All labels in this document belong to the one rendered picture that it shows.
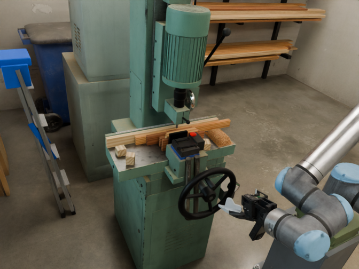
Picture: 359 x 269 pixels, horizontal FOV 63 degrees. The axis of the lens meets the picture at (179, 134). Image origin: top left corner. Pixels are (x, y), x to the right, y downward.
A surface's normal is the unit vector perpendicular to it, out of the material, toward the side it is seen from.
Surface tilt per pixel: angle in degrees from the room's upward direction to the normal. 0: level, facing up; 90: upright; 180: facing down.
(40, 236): 1
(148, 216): 90
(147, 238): 90
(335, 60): 90
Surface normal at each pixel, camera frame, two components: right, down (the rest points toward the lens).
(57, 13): 0.46, 0.52
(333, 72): -0.88, 0.18
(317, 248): 0.37, 0.25
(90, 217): 0.09, -0.83
